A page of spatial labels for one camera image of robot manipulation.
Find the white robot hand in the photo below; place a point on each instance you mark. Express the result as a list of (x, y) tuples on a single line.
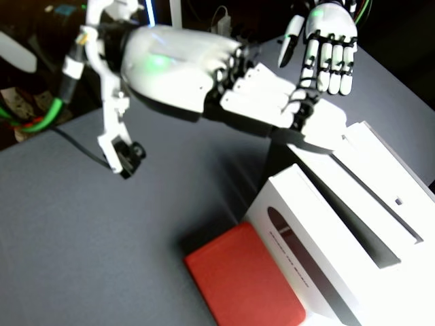
[(331, 23), (170, 64)]

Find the white pillar with blue light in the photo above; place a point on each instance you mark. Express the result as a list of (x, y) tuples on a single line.
[(175, 10)]

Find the white power adapter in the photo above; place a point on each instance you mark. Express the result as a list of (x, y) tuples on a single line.
[(222, 20)]

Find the large white box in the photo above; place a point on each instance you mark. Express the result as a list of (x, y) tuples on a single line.
[(384, 159)]

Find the grey table cloth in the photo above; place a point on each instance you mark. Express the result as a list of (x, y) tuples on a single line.
[(102, 220)]

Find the white box with dark print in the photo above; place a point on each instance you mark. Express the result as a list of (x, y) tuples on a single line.
[(306, 217)]

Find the red flat box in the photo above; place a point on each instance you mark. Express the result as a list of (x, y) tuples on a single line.
[(241, 278)]

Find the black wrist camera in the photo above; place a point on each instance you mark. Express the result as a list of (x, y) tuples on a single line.
[(130, 158)]

